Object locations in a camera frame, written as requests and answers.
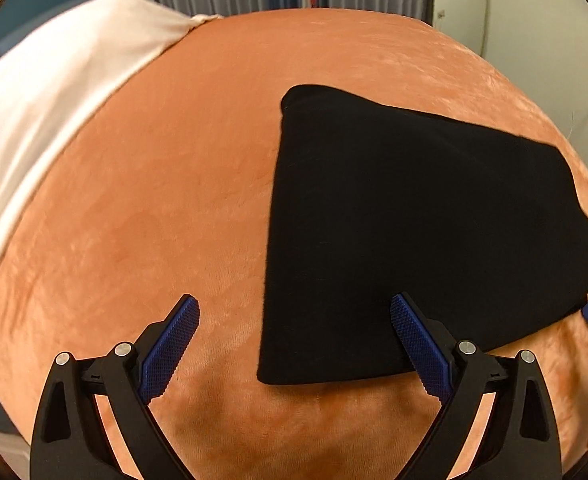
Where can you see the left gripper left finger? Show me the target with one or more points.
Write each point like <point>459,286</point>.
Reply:
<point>69,440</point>

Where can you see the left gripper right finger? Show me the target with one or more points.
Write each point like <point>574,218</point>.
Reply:
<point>521,438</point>

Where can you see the black pants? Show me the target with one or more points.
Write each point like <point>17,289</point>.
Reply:
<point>481,228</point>

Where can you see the orange velvet bed cover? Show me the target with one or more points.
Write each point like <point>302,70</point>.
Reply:
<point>166,190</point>

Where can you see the white pillow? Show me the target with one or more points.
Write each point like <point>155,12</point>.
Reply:
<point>53,80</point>

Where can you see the standing mirror gold frame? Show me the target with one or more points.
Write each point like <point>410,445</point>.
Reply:
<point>464,20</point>

